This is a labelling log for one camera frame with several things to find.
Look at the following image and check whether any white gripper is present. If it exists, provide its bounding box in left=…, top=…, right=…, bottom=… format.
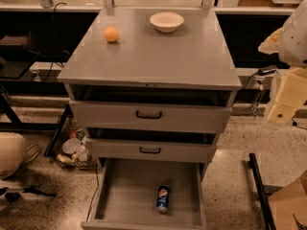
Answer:
left=258, top=28, right=307, bottom=126

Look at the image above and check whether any blue pepsi can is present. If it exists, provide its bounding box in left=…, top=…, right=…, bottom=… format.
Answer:
left=155, top=185, right=170, bottom=214

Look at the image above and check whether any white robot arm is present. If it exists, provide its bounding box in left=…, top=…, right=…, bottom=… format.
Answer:
left=258, top=0, right=307, bottom=125

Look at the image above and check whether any grey drawer cabinet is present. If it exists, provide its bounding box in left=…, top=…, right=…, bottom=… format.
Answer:
left=57, top=7, right=243, bottom=230

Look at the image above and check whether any grey bottom drawer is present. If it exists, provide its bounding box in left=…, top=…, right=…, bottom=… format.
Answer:
left=81, top=158, right=206, bottom=230

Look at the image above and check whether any grey drawer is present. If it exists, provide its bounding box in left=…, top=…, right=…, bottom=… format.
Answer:
left=69, top=101, right=231, bottom=133
left=85, top=138, right=217, bottom=163
left=81, top=158, right=206, bottom=230

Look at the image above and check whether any grey middle drawer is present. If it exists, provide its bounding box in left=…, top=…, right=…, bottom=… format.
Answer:
left=85, top=138, right=217, bottom=163

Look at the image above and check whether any grey top drawer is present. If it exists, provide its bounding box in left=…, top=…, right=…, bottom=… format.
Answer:
left=69, top=101, right=231, bottom=133

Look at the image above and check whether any cardboard box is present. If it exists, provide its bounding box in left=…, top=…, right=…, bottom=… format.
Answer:
left=269, top=171, right=307, bottom=230

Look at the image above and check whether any white bowl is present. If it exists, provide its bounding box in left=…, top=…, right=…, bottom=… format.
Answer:
left=150, top=12, right=184, bottom=34

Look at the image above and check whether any orange fruit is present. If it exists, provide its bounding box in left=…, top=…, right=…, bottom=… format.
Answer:
left=104, top=27, right=119, bottom=43

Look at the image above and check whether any person's leg and shoe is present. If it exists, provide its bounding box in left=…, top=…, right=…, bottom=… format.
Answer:
left=0, top=132, right=40, bottom=180

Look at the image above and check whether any black metal frame bar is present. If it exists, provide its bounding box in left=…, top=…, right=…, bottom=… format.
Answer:
left=248, top=153, right=276, bottom=230

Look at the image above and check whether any wire basket with items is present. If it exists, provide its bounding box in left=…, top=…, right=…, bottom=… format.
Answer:
left=55, top=118, right=97, bottom=170

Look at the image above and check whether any black cable at left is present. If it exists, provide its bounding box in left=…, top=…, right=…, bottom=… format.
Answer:
left=28, top=2, right=72, bottom=83

